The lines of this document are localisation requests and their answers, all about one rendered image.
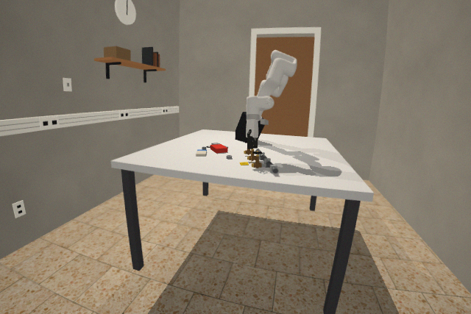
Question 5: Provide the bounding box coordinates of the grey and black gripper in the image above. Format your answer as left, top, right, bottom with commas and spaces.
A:
246, 119, 259, 149

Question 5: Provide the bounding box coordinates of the red rectangular block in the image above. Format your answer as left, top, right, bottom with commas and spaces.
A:
210, 144, 227, 153

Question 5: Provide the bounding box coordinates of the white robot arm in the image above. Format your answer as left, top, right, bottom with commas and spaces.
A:
247, 50, 297, 125

